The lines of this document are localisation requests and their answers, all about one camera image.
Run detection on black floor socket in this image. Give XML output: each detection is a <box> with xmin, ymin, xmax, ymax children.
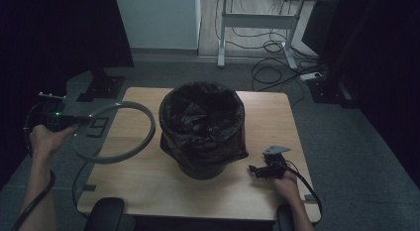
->
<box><xmin>86</xmin><ymin>116</ymin><xmax>110</xmax><ymax>139</ymax></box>

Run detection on black plastic trash bag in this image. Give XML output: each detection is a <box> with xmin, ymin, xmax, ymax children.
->
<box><xmin>158</xmin><ymin>81</ymin><xmax>250</xmax><ymax>170</ymax></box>

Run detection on white cabinet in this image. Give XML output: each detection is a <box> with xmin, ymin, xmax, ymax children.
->
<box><xmin>113</xmin><ymin>0</ymin><xmax>202</xmax><ymax>51</ymax></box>

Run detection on black plastic trash bin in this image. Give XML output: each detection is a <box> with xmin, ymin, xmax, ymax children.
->
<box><xmin>177</xmin><ymin>157</ymin><xmax>230</xmax><ymax>181</ymax></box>

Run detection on black curtain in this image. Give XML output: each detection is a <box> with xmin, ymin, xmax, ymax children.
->
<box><xmin>0</xmin><ymin>0</ymin><xmax>135</xmax><ymax>189</ymax></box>
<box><xmin>301</xmin><ymin>0</ymin><xmax>420</xmax><ymax>179</ymax></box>

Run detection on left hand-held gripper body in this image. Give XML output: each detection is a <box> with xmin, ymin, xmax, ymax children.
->
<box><xmin>38</xmin><ymin>92</ymin><xmax>78</xmax><ymax>133</ymax></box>

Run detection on black stand base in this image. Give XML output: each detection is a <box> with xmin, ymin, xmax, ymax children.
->
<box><xmin>306</xmin><ymin>75</ymin><xmax>360</xmax><ymax>110</ymax></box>
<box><xmin>76</xmin><ymin>67</ymin><xmax>127</xmax><ymax>103</ymax></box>

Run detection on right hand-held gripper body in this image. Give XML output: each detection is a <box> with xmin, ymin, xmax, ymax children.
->
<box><xmin>262</xmin><ymin>145</ymin><xmax>291</xmax><ymax>179</ymax></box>

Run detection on white desk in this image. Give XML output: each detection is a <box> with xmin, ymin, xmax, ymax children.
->
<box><xmin>210</xmin><ymin>0</ymin><xmax>341</xmax><ymax>70</ymax></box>

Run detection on white power strip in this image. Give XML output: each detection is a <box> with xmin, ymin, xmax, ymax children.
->
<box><xmin>299</xmin><ymin>71</ymin><xmax>323</xmax><ymax>82</ymax></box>

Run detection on left hand-held gripper cable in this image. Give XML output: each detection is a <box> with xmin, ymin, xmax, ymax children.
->
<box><xmin>11</xmin><ymin>103</ymin><xmax>55</xmax><ymax>231</ymax></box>

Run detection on right hand-held gripper cable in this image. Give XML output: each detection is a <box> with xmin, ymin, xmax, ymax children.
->
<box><xmin>282</xmin><ymin>161</ymin><xmax>323</xmax><ymax>223</ymax></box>

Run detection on black looped floor cable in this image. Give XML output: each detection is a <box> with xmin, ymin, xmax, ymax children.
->
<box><xmin>250</xmin><ymin>56</ymin><xmax>328</xmax><ymax>93</ymax></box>

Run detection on person's right hand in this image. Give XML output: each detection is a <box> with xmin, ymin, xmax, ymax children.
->
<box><xmin>271</xmin><ymin>171</ymin><xmax>300</xmax><ymax>205</ymax></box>

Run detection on person's left hand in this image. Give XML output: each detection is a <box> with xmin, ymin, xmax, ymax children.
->
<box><xmin>29</xmin><ymin>125</ymin><xmax>79</xmax><ymax>159</ymax></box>

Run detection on black cables under desk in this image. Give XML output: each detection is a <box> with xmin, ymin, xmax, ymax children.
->
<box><xmin>214</xmin><ymin>0</ymin><xmax>289</xmax><ymax>56</ymax></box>

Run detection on hand-held gripper cable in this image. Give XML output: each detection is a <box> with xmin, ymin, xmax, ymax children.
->
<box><xmin>282</xmin><ymin>161</ymin><xmax>323</xmax><ymax>223</ymax></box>
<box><xmin>11</xmin><ymin>103</ymin><xmax>55</xmax><ymax>231</ymax></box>

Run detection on grey bin rim ring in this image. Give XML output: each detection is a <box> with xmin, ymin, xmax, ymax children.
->
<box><xmin>71</xmin><ymin>100</ymin><xmax>157</xmax><ymax>165</ymax></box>

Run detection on thin black cable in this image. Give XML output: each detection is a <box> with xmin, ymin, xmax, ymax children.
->
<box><xmin>71</xmin><ymin>151</ymin><xmax>100</xmax><ymax>219</ymax></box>

